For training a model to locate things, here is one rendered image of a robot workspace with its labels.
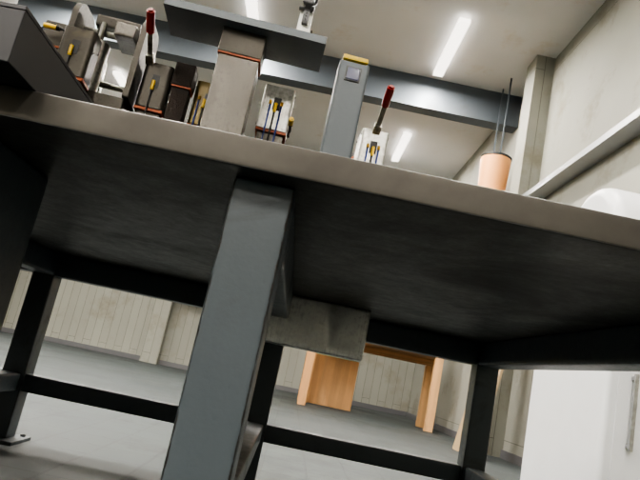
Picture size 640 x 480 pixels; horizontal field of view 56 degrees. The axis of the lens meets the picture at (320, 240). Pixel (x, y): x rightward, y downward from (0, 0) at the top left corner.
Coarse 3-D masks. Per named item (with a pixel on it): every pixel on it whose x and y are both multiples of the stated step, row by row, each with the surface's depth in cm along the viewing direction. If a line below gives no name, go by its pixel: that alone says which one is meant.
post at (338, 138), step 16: (352, 64) 140; (336, 80) 139; (352, 80) 139; (336, 96) 138; (352, 96) 138; (336, 112) 137; (352, 112) 138; (336, 128) 137; (352, 128) 137; (336, 144) 136; (352, 144) 136
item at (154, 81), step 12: (144, 72) 147; (156, 72) 147; (168, 72) 147; (144, 84) 146; (156, 84) 146; (168, 84) 147; (144, 96) 146; (156, 96) 146; (168, 96) 148; (144, 108) 145; (156, 108) 145
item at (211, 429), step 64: (256, 192) 77; (64, 256) 219; (256, 256) 75; (256, 320) 74; (320, 320) 190; (0, 384) 196; (64, 384) 211; (192, 384) 72; (256, 384) 213; (192, 448) 70; (256, 448) 184; (320, 448) 210; (384, 448) 216
